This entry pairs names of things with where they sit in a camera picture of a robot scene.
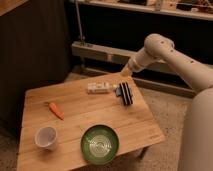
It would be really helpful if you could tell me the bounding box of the vertical metal pole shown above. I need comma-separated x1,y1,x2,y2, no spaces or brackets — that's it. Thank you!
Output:
75,0,85,45

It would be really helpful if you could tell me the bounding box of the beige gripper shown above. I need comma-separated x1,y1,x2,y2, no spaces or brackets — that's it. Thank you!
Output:
121,60,137,76

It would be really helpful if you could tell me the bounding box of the white cup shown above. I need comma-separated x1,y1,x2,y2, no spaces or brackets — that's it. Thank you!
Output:
34,126,58,151

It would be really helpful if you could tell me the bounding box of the white plastic bottle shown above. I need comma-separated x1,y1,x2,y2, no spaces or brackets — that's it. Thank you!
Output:
87,82,117,94

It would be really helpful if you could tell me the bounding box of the wooden table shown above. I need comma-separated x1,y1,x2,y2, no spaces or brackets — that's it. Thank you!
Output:
17,73,165,171

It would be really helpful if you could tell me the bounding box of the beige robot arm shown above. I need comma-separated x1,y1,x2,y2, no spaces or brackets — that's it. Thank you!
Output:
121,33,213,171

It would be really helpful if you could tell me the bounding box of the black striped brush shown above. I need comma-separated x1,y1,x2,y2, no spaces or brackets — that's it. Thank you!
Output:
115,82,133,106

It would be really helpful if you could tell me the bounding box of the metal shelf frame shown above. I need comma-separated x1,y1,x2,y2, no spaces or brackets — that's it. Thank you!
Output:
71,40,213,99

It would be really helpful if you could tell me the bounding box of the green ceramic bowl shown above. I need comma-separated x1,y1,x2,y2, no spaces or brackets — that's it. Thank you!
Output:
80,125,119,165

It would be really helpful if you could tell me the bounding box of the orange carrot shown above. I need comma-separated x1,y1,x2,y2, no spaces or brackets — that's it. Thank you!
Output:
48,102,64,120

